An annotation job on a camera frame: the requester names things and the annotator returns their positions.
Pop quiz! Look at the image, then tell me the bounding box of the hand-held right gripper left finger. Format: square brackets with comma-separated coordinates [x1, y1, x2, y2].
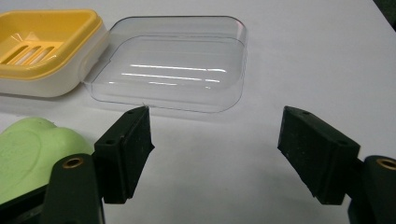
[93, 105, 156, 205]

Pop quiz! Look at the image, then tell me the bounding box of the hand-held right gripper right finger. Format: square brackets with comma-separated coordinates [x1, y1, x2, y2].
[276, 105, 362, 206]

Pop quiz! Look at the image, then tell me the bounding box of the green soap bar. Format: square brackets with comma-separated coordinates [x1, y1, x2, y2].
[0, 117, 94, 205]

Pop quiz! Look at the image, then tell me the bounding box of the white soap box clear lid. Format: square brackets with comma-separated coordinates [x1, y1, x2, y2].
[0, 8, 248, 114]

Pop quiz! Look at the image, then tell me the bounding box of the yellow slotted drain tray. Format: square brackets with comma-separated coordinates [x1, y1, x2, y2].
[0, 8, 104, 81]

